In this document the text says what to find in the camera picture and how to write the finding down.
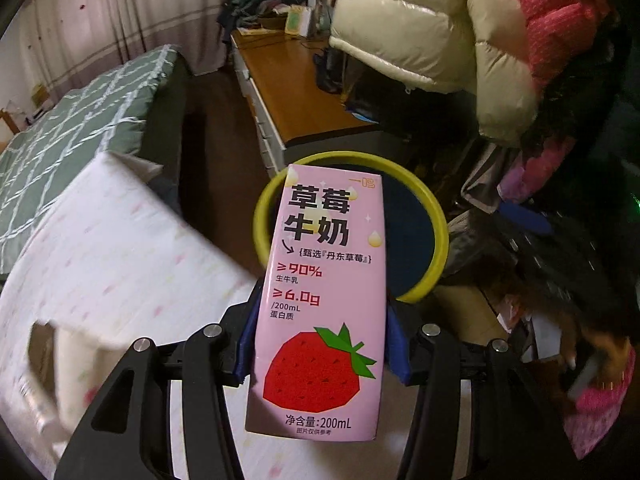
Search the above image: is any cream puffer jacket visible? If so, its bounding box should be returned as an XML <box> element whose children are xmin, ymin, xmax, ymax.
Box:
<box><xmin>327</xmin><ymin>0</ymin><xmax>541</xmax><ymax>147</ymax></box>

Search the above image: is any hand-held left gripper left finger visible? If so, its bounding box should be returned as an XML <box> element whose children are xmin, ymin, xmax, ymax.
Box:
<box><xmin>52</xmin><ymin>280</ymin><xmax>263</xmax><ymax>480</ymax></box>

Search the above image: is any white spotted tablecloth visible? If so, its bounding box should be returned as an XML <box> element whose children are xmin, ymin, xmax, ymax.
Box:
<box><xmin>0</xmin><ymin>152</ymin><xmax>471</xmax><ymax>480</ymax></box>

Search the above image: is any dark blue yellow-rimmed trash bin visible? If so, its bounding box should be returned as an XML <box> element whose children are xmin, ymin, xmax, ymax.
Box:
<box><xmin>254</xmin><ymin>150</ymin><xmax>450</xmax><ymax>305</ymax></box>

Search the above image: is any pink strawberry milk carton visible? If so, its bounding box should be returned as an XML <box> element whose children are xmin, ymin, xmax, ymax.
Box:
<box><xmin>244</xmin><ymin>162</ymin><xmax>388</xmax><ymax>443</ymax></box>

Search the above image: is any green plaid duvet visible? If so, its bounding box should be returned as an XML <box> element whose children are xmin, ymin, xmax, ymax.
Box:
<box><xmin>0</xmin><ymin>44</ymin><xmax>183</xmax><ymax>281</ymax></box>

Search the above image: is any person's right hand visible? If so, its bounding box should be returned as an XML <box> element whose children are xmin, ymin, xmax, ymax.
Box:
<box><xmin>560</xmin><ymin>330</ymin><xmax>632</xmax><ymax>401</ymax></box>

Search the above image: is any wooden desk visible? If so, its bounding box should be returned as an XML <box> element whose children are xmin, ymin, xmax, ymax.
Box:
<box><xmin>230</xmin><ymin>27</ymin><xmax>386</xmax><ymax>178</ymax></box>

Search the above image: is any wooden bed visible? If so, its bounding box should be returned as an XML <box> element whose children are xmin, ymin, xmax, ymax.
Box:
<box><xmin>0</xmin><ymin>44</ymin><xmax>201</xmax><ymax>281</ymax></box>

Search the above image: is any cardboard box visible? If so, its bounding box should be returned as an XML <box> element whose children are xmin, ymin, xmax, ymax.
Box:
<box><xmin>435</xmin><ymin>280</ymin><xmax>538</xmax><ymax>361</ymax></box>

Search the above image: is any pale green box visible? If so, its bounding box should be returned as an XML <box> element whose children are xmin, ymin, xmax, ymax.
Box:
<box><xmin>285</xmin><ymin>5</ymin><xmax>314</xmax><ymax>39</ymax></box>

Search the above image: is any red dotted padded jacket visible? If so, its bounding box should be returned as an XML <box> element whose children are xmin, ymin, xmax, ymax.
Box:
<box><xmin>500</xmin><ymin>0</ymin><xmax>618</xmax><ymax>206</ymax></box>

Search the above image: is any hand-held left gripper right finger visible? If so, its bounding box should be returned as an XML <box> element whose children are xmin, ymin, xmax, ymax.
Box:
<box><xmin>387</xmin><ymin>300</ymin><xmax>566</xmax><ymax>480</ymax></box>

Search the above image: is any pink white curtain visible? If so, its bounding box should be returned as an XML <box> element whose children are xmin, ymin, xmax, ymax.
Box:
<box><xmin>0</xmin><ymin>0</ymin><xmax>236</xmax><ymax>106</ymax></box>

